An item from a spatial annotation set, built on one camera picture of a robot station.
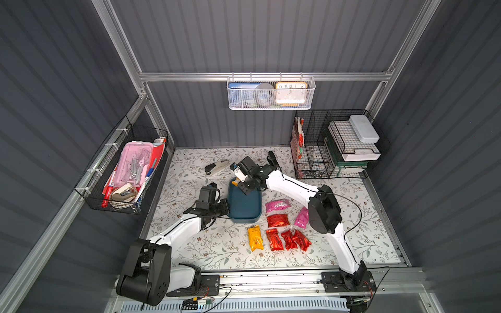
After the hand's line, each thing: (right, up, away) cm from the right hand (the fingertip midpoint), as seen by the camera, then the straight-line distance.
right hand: (247, 181), depth 94 cm
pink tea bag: (+14, -11, -3) cm, 18 cm away
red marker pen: (-46, -1, -29) cm, 55 cm away
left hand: (-8, -11, -5) cm, 14 cm away
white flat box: (+61, +27, +6) cm, 67 cm away
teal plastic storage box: (-2, -13, 0) cm, 14 cm away
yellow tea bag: (+4, -24, -13) cm, 28 cm away
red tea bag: (+14, -17, -5) cm, 23 cm away
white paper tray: (+50, +18, 0) cm, 53 cm away
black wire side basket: (-40, -4, -28) cm, 49 cm away
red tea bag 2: (+12, -24, -11) cm, 30 cm away
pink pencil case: (-42, +8, -22) cm, 48 cm away
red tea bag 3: (+19, -24, -13) cm, 33 cm away
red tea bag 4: (+26, -25, -11) cm, 38 cm away
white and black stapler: (-18, +6, +13) cm, 23 cm away
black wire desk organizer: (+40, +14, +22) cm, 48 cm away
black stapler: (+14, +11, +16) cm, 24 cm away
